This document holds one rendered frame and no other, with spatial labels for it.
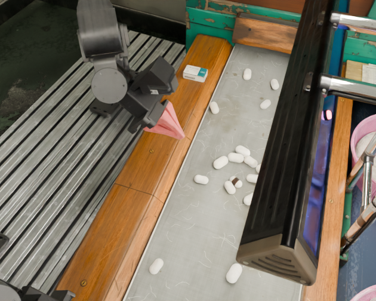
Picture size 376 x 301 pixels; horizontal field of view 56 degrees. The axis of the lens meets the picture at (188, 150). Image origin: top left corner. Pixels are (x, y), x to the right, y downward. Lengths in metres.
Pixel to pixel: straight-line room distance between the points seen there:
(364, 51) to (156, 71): 0.67
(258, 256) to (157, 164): 0.47
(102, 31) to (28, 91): 1.65
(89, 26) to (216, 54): 0.50
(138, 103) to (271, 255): 0.39
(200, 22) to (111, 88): 0.60
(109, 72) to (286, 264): 0.39
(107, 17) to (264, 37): 0.52
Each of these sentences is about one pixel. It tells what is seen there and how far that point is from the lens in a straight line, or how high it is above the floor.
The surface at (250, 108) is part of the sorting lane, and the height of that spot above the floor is 0.74.
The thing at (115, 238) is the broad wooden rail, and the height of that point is 0.76.
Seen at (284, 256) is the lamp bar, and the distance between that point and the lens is 0.35.
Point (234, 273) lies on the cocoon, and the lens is 0.69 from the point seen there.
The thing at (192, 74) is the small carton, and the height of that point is 0.78.
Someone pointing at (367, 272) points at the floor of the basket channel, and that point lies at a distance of 0.86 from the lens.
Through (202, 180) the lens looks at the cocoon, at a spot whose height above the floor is 0.76.
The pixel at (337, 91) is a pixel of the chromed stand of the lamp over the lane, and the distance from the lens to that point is 0.47.
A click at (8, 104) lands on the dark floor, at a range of 2.24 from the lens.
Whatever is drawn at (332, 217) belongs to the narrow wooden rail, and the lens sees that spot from 0.78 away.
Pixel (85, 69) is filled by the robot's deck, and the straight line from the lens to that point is 1.21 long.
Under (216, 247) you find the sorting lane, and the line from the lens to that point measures 0.72.
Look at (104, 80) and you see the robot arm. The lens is 0.59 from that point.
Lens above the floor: 1.41
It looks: 52 degrees down
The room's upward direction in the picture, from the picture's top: straight up
